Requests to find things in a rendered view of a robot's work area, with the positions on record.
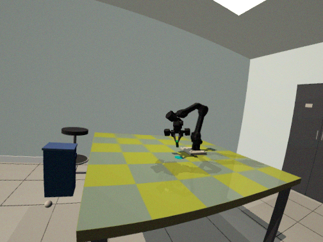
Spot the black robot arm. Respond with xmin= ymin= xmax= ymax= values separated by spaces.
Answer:
xmin=165 ymin=102 xmax=208 ymax=150

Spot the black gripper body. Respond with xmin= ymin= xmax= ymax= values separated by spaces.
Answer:
xmin=164 ymin=127 xmax=190 ymax=136

